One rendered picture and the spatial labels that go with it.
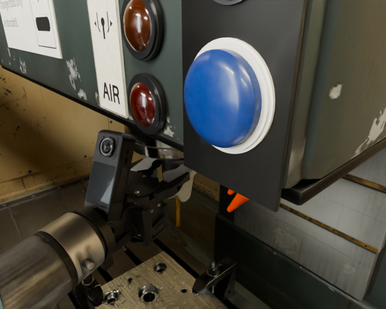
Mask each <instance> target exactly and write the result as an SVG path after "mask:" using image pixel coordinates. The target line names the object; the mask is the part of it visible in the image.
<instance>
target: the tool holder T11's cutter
mask: <svg viewBox="0 0 386 309"><path fill-rule="evenodd" d="M175 206H176V209H175V212H176V226H178V227H179V226H180V199H179V198H175Z"/></svg>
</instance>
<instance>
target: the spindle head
mask: <svg viewBox="0 0 386 309"><path fill-rule="evenodd" d="M157 2H158V4H159V7H160V8H161V12H162V18H163V24H164V33H163V38H162V43H161V47H160V49H159V51H158V53H157V55H156V56H155V57H154V58H153V59H152V60H149V61H139V60H137V59H135V58H134V57H133V56H132V54H131V53H130V52H129V50H128V49H127V47H126V44H125V42H124V38H123V34H122V30H121V35H122V43H123V56H124V70H125V77H126V91H127V93H128V88H129V84H130V82H131V80H132V78H133V77H134V76H135V75H136V74H140V73H147V74H150V75H151V76H152V77H154V78H155V80H156V81H157V82H158V84H159V85H160V87H161V89H162V91H163V94H164V97H165V102H166V108H167V114H166V119H165V123H164V126H163V128H162V129H161V130H160V131H159V132H158V133H156V134H151V135H149V134H145V133H144V132H143V131H141V130H140V129H139V128H138V127H137V125H136V124H135V122H134V120H133V118H132V116H131V113H130V110H129V105H128V111H129V117H128V118H125V117H123V116H120V115H118V114H115V113H113V112H111V111H109V110H106V109H103V108H102V107H100V99H99V90H98V85H97V75H96V66H95V61H94V52H93V42H92V37H91V28H90V22H89V13H88V3H87V0H53V5H54V10H55V17H56V24H57V28H58V35H59V41H60V46H61V53H62V58H55V57H52V56H47V55H41V54H38V53H33V52H30V51H24V50H19V49H16V48H11V47H8V43H7V39H6V34H5V30H4V25H3V22H2V18H1V13H0V65H1V67H2V68H3V69H5V70H7V71H10V72H12V73H14V74H16V75H19V76H20V77H23V78H25V79H27V80H29V81H31V82H33V83H36V84H38V85H40V86H42V87H44V88H46V89H48V90H50V91H53V92H55V93H57V94H59V95H61V96H64V97H66V98H68V99H70V100H72V101H74V102H76V103H78V104H81V105H83V106H85V107H87V108H89V109H91V110H93V111H95V112H98V113H100V114H102V115H104V116H107V117H109V118H111V119H113V120H115V121H117V122H119V123H121V124H124V125H126V126H128V127H130V128H132V129H135V130H136V131H138V132H141V133H143V134H145V135H147V136H149V137H152V138H154V139H156V140H158V141H160V142H162V143H164V144H166V145H169V146H171V147H173V148H175V149H177V150H179V151H182V152H184V147H183V59H182V14H181V0H157ZM127 104H128V99H127ZM385 147H386V0H308V3H307V9H306V17H305V26H304V31H303V39H302V45H301V53H300V62H299V67H298V75H297V84H296V88H295V97H294V102H293V111H292V119H291V124H290V133H289V141H288V147H287V155H286V164H285V169H284V178H283V183H282V191H281V198H282V199H285V200H287V201H289V202H291V203H293V204H295V205H303V204H304V203H305V202H307V201H308V200H310V199H312V198H313V197H314V196H316V195H317V194H318V193H320V192H321V191H323V190H324V189H326V188H327V187H329V186H330V185H332V184H333V183H334V182H336V181H338V180H339V179H340V178H342V177H343V176H345V175H346V174H348V173H349V172H350V171H352V170H354V169H355V168H356V167H358V166H359V165H360V164H362V163H364V162H365V161H366V160H368V159H369V158H371V157H372V156H374V155H375V154H376V153H378V152H380V151H381V150H383V149H384V148H385Z"/></svg>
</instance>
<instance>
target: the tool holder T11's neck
mask: <svg viewBox="0 0 386 309"><path fill-rule="evenodd" d="M180 165H181V164H168V161H166V160H162V169H163V170H165V171H168V170H173V169H176V168H178V167H179V166H180Z"/></svg>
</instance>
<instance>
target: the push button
mask: <svg viewBox="0 0 386 309"><path fill-rule="evenodd" d="M184 104H185V108H186V113H187V116H188V118H189V121H190V122H191V125H192V126H193V128H194V129H195V131H196V132H197V133H198V135H199V136H200V137H201V138H203V139H204V140H205V141H207V142H208V143H209V144H211V145H213V146H216V147H219V148H229V147H232V146H235V145H238V144H240V143H243V142H244V141H245V140H247V139H248V138H249V137H250V136H251V135H252V133H253V132H254V131H255V129H256V127H257V125H258V123H259V119H260V114H261V110H262V96H261V90H260V85H259V81H258V79H257V76H256V74H255V72H254V70H253V69H252V67H251V66H250V64H249V63H248V62H247V61H246V60H245V59H244V58H243V57H242V56H241V55H239V54H238V53H237V52H235V51H232V50H228V49H224V48H222V49H212V50H207V51H205V52H203V53H201V54H200V55H199V56H198V57H196V59H195V60H194V61H193V63H192V64H191V66H190V68H189V70H188V73H187V76H186V79H185V83H184Z"/></svg>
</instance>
